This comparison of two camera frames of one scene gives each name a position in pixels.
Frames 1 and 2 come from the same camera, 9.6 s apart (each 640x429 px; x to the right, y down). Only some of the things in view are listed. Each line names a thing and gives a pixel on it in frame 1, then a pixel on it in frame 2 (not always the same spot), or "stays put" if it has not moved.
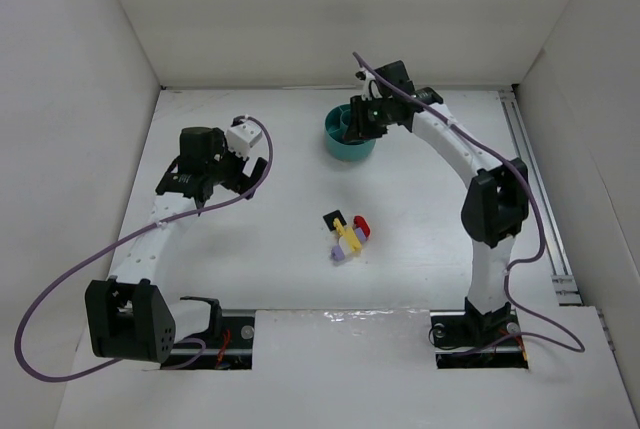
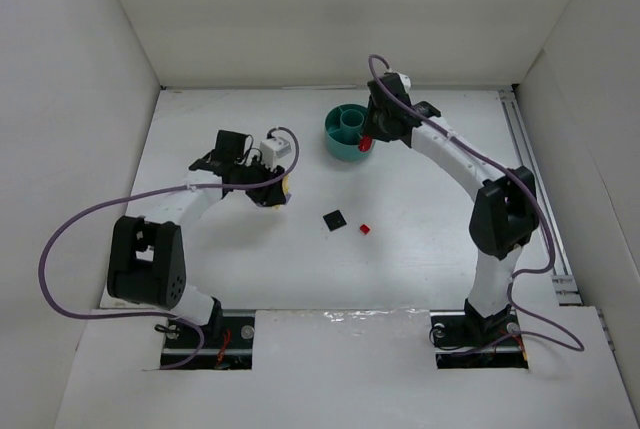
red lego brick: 360,222 → 365,143
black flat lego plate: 329,219 stays put
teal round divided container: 337,147 stays put
